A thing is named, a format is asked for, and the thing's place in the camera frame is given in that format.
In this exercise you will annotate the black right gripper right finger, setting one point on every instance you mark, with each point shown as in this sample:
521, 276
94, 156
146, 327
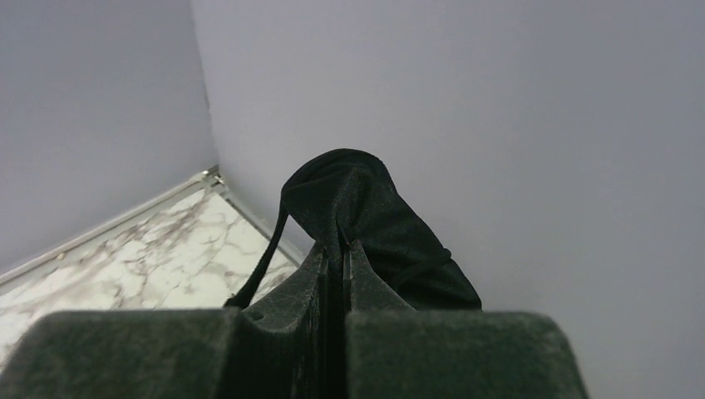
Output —
395, 351

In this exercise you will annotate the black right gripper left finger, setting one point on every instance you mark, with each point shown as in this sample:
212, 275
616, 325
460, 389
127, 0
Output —
272, 349

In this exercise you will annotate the black bra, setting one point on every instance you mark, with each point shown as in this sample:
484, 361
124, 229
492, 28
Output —
345, 196

